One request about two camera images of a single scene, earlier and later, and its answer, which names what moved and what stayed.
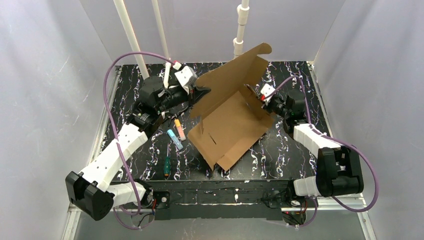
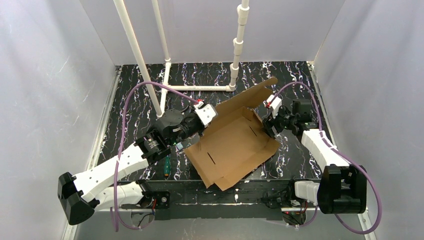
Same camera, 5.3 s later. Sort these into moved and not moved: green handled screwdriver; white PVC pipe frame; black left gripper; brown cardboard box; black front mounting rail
Moved: black left gripper; brown cardboard box
Not moved: green handled screwdriver; black front mounting rail; white PVC pipe frame
